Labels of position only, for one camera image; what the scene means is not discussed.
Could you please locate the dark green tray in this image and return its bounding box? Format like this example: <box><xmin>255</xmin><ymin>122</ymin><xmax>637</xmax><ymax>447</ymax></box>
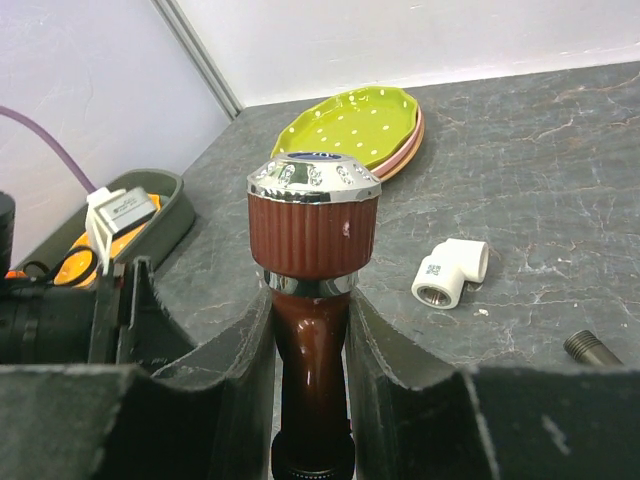
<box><xmin>17</xmin><ymin>169</ymin><xmax>196</xmax><ymax>269</ymax></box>

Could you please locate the orange plastic cup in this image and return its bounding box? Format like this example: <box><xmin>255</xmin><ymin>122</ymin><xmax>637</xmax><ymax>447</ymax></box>
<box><xmin>5</xmin><ymin>270</ymin><xmax>28</xmax><ymax>279</ymax></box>

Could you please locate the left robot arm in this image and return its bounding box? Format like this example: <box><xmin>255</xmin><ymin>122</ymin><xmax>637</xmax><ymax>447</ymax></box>
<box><xmin>1</xmin><ymin>194</ymin><xmax>195</xmax><ymax>373</ymax></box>

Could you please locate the pink plate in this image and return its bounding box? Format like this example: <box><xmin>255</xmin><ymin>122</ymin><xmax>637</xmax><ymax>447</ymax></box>
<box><xmin>372</xmin><ymin>109</ymin><xmax>425</xmax><ymax>182</ymax></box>

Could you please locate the green dotted plate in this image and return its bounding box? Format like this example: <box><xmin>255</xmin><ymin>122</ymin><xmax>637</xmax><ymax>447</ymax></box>
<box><xmin>271</xmin><ymin>86</ymin><xmax>419</xmax><ymax>167</ymax></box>

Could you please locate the bronze metal faucet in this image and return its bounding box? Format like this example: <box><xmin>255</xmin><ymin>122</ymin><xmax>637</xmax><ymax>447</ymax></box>
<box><xmin>563</xmin><ymin>330</ymin><xmax>623</xmax><ymax>366</ymax></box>

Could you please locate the brown wooden plate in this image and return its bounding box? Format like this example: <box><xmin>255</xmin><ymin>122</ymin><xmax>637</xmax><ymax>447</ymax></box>
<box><xmin>380</xmin><ymin>117</ymin><xmax>425</xmax><ymax>182</ymax></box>

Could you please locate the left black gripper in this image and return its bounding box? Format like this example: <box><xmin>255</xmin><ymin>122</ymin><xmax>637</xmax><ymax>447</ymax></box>
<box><xmin>1</xmin><ymin>257</ymin><xmax>195</xmax><ymax>365</ymax></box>

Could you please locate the orange dotted plate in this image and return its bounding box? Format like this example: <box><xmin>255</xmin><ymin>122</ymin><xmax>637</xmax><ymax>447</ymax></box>
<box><xmin>54</xmin><ymin>225</ymin><xmax>145</xmax><ymax>287</ymax></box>

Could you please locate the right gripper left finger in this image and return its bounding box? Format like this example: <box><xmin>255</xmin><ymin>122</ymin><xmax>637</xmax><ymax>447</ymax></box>
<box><xmin>1</xmin><ymin>290</ymin><xmax>275</xmax><ymax>479</ymax></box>

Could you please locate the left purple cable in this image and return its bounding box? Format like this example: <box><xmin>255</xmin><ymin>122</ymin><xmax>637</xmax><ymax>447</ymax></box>
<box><xmin>0</xmin><ymin>104</ymin><xmax>97</xmax><ymax>195</ymax></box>

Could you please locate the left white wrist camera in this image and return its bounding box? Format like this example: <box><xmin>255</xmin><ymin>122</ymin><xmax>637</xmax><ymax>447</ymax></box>
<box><xmin>85</xmin><ymin>187</ymin><xmax>158</xmax><ymax>275</ymax></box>

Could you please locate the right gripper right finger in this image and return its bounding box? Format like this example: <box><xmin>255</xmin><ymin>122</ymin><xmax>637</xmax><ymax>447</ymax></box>
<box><xmin>347</xmin><ymin>292</ymin><xmax>639</xmax><ymax>479</ymax></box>

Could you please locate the second white elbow fitting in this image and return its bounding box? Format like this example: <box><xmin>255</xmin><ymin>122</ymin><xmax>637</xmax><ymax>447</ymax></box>
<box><xmin>411</xmin><ymin>238</ymin><xmax>489</xmax><ymax>310</ymax></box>

